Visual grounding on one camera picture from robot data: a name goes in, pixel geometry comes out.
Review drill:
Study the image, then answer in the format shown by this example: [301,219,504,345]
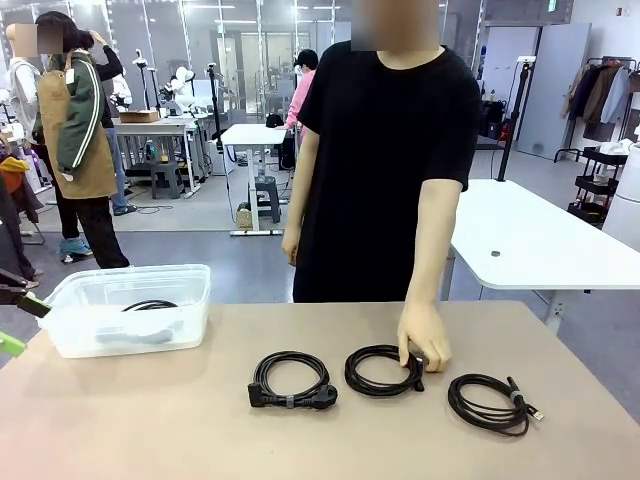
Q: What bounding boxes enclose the clothes rack with coats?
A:
[553,55,640,164]

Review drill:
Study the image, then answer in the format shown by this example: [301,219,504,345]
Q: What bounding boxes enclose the person in pink top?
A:
[284,48,320,146]

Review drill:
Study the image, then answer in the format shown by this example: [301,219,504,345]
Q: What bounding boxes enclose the person in black t-shirt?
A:
[292,0,484,305]

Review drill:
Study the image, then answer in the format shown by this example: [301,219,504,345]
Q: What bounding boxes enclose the white table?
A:
[447,178,640,335]

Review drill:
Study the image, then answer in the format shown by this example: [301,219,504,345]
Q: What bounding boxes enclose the person's right forearm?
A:
[281,184,311,239]

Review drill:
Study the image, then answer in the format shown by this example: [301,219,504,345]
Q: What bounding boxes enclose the person's right hand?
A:
[281,227,304,266]

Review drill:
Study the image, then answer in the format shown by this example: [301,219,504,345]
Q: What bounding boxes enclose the person in black top jeans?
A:
[87,29,137,217]

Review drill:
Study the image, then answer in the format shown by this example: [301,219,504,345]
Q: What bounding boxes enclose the white cylindrical column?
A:
[602,142,640,239]

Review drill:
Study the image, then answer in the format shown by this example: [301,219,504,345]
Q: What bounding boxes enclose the black suitcases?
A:
[479,99,511,140]

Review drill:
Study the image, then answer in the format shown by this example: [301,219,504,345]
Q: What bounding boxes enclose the grey step stool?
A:
[149,160,184,200]

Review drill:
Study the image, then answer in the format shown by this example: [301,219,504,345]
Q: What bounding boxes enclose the clear plastic storage bin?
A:
[37,263,212,360]

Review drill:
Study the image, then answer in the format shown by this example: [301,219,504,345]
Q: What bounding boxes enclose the person's left hand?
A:
[397,299,453,375]

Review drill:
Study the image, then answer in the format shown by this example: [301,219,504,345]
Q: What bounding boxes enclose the black tripod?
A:
[206,62,226,144]

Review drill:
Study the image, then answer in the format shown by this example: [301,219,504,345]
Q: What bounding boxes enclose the person's left forearm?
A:
[405,232,459,311]

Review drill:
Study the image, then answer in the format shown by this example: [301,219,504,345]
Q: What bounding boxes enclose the black braided USB cable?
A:
[447,373,546,437]

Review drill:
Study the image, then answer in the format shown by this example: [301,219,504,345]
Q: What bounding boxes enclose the grey partition panel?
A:
[514,23,592,161]

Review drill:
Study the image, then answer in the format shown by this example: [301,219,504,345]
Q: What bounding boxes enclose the black stand with white head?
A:
[132,48,164,114]

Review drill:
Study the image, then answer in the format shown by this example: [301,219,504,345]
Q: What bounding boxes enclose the black camera pole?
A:
[496,55,537,184]

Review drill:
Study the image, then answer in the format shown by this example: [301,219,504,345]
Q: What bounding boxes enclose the person in brown apron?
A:
[30,10,132,271]

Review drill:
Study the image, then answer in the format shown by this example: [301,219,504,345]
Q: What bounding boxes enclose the small white background robot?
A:
[113,74,134,109]

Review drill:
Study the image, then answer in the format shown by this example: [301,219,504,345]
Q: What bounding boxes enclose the grey stool under desk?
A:
[248,175,282,225]

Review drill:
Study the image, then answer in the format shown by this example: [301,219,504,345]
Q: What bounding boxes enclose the grey workbench table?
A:
[112,117,209,197]

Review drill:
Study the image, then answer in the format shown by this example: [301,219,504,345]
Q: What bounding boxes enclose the black utility cart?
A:
[567,144,630,224]

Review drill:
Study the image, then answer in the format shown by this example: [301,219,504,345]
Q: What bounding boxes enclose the thin black cable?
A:
[343,343,427,396]

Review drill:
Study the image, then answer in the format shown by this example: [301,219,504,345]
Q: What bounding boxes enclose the black power cable without tie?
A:
[94,298,185,347]

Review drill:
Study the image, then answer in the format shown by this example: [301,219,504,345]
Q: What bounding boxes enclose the black power cable grey tie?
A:
[247,350,339,410]

